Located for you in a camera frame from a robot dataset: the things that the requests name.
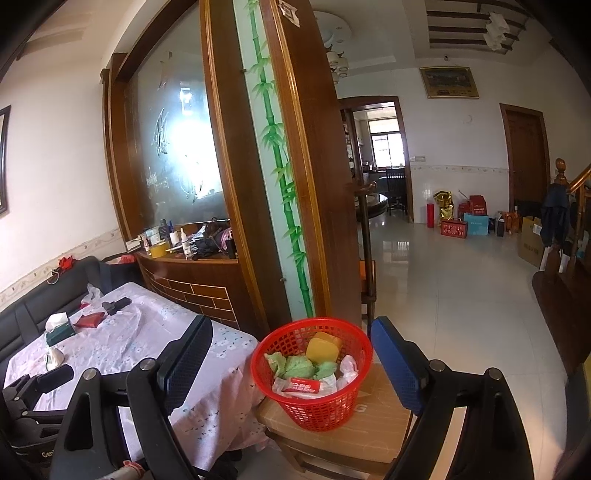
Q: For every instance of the red carton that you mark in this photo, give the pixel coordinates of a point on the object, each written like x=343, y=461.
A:
x=302, y=385

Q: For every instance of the dark dining chair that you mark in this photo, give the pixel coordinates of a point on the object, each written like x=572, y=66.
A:
x=395, y=184

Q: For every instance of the yellow box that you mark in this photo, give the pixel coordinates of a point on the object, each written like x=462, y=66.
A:
x=323, y=350

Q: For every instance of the white spray bottle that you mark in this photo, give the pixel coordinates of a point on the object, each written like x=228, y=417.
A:
x=186, y=242

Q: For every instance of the wooden door frame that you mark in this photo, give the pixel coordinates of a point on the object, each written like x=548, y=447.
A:
x=408, y=161

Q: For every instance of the ceiling chandelier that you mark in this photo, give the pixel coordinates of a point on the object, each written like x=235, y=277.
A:
x=337, y=60

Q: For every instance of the gold framed picture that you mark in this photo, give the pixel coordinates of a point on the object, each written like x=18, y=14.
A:
x=449, y=82

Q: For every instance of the red spotted plastic bag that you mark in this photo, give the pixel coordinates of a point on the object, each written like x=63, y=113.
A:
x=328, y=386

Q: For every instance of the wooden door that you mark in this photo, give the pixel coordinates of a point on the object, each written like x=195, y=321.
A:
x=526, y=157

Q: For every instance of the blue gift box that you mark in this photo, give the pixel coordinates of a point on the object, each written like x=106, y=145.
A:
x=476, y=225

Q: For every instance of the black leather sofa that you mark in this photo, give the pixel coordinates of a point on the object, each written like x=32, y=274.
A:
x=27, y=314

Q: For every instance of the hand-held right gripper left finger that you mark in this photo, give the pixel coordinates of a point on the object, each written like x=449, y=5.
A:
x=184, y=364

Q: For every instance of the green knitted cloth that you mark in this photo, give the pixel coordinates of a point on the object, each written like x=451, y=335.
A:
x=295, y=367

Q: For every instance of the wooden chair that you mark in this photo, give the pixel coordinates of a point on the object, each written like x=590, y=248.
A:
x=295, y=454

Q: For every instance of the round wooden table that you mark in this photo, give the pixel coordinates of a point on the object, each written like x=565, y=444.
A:
x=374, y=203

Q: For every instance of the red pouch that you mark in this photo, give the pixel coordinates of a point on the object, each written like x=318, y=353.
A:
x=90, y=320

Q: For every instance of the clear crumpled plastic bag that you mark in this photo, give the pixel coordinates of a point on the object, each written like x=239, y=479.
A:
x=53, y=359

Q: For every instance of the red plastic basket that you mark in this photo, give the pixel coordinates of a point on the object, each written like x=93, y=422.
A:
x=318, y=410

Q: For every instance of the white ceiling lamp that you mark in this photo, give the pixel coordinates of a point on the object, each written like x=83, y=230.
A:
x=497, y=30

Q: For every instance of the large brown cardboard box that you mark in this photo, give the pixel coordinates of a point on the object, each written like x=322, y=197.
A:
x=530, y=242

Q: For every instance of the dark jacket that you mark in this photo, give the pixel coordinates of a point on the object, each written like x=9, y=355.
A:
x=554, y=217

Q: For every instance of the pink cloth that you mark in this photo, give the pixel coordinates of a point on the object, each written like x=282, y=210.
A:
x=229, y=242

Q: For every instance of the red thermos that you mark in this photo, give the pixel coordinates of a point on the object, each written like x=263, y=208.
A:
x=430, y=213

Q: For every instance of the black handbag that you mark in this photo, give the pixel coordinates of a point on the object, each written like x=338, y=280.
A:
x=207, y=235

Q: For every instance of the gold gift bag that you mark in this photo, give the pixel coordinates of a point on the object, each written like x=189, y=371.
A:
x=445, y=205

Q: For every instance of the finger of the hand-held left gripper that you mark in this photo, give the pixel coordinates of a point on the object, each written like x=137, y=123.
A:
x=55, y=376

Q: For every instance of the wooden stair railing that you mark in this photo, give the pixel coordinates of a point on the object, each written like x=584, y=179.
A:
x=561, y=300

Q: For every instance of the red gift box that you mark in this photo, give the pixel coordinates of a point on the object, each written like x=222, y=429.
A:
x=478, y=204

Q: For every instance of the green tissue box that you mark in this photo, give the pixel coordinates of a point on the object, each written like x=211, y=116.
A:
x=60, y=334

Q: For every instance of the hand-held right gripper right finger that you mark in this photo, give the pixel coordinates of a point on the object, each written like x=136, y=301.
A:
x=397, y=364

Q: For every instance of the thin white plastic bag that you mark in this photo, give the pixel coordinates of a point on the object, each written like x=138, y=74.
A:
x=94, y=293

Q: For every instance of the floral lilac tablecloth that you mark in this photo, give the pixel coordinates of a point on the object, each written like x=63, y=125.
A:
x=138, y=337

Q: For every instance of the yellow jar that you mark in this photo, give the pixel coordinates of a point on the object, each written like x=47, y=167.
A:
x=159, y=249

